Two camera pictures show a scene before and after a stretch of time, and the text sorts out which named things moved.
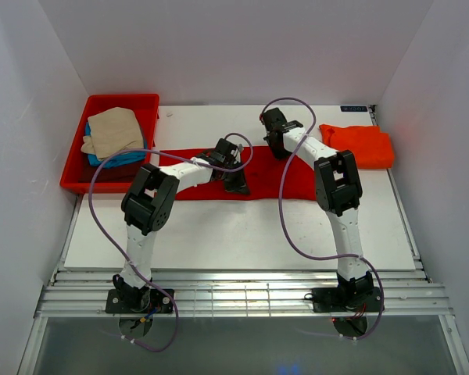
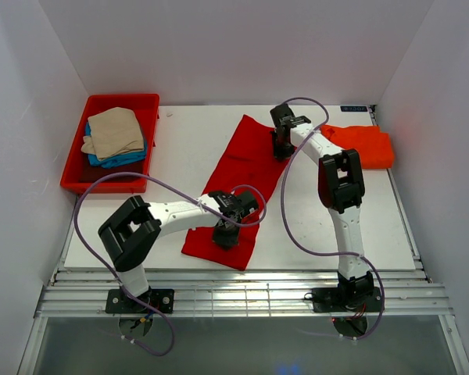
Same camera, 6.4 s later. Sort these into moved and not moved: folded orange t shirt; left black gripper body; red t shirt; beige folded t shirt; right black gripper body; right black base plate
Moved: red t shirt; left black gripper body
Not moved: right black base plate; right black gripper body; folded orange t shirt; beige folded t shirt
